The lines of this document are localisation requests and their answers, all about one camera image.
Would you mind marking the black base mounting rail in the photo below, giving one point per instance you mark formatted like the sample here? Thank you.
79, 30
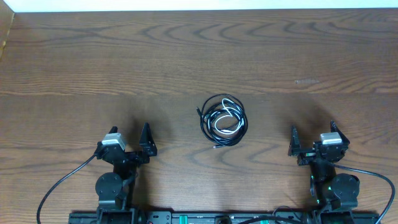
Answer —
164, 217

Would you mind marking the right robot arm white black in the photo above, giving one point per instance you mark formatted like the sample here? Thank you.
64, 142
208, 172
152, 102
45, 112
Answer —
334, 193

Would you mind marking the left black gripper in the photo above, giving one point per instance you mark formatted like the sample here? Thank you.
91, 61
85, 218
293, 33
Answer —
147, 146

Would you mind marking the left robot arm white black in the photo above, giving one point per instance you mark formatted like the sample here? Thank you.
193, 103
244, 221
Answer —
115, 189

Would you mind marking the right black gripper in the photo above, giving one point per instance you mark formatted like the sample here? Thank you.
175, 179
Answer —
295, 147

